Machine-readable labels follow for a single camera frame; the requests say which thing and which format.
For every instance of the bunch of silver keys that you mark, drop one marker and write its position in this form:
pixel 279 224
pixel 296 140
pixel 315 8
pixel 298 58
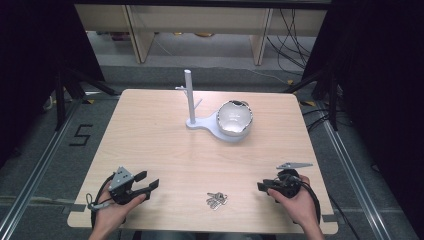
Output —
pixel 216 200

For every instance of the white key stand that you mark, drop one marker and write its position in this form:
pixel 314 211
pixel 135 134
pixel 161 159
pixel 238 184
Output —
pixel 190 100

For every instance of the person's left hand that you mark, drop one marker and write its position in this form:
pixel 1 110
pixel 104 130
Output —
pixel 111 215

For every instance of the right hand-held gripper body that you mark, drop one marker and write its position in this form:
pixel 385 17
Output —
pixel 288 183

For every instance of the black curtain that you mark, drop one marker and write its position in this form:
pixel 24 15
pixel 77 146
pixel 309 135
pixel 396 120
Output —
pixel 383 66
pixel 26 50

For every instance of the person's right hand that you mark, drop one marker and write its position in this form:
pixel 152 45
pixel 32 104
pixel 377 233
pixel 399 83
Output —
pixel 300 208

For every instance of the black metal stand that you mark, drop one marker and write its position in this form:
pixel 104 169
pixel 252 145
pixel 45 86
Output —
pixel 333 106
pixel 60 100

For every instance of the metal floor rail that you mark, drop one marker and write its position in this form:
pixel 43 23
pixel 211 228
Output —
pixel 361 178
pixel 37 171

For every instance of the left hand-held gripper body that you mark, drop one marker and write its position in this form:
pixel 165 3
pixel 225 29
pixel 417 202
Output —
pixel 120 178

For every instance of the light wooden desk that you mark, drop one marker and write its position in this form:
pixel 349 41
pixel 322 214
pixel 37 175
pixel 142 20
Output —
pixel 200 20

